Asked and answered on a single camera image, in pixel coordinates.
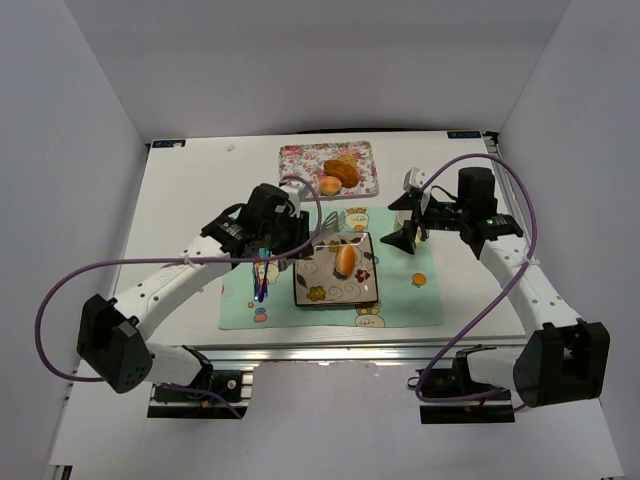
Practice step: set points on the small round bun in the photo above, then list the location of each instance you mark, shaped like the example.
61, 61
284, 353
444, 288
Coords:
330, 186

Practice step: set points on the brown oval bread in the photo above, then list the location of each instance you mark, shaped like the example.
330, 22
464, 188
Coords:
347, 175

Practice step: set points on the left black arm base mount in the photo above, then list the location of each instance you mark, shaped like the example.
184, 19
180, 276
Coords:
225, 396

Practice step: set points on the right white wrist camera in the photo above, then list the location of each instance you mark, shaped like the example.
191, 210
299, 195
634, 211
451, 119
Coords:
413, 183

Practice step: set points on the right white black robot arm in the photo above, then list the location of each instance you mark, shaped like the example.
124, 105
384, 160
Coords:
564, 358

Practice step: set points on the iridescent purple knife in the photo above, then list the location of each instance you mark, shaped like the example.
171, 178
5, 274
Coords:
258, 280

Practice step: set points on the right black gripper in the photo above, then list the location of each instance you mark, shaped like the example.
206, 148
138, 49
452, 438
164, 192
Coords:
418, 218

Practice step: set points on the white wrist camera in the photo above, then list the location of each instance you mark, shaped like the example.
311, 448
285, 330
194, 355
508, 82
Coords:
413, 183
295, 189

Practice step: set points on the yellow seeded bread slice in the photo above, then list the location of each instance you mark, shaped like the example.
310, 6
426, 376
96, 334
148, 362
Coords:
350, 160

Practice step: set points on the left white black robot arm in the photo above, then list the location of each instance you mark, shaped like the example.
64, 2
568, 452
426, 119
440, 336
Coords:
115, 333

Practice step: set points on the pale yellow mug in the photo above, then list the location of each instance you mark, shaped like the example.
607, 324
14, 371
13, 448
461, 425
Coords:
400, 218

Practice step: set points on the square floral plate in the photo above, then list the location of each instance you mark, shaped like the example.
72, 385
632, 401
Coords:
316, 284

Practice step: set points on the floral rectangular tray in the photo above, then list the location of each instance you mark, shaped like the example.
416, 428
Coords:
307, 161

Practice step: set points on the silver metal tongs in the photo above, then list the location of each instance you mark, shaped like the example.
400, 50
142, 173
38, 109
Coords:
332, 223

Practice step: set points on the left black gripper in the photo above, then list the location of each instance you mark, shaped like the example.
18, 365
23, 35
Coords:
298, 240

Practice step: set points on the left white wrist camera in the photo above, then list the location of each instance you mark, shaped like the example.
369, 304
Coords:
295, 189

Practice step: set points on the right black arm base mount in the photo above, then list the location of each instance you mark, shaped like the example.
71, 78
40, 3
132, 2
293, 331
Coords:
457, 391

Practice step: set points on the iridescent purple spoon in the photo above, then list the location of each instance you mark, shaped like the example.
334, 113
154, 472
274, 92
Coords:
271, 274

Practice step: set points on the orange white bread roll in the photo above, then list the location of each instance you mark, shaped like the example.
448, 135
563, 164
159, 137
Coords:
345, 261

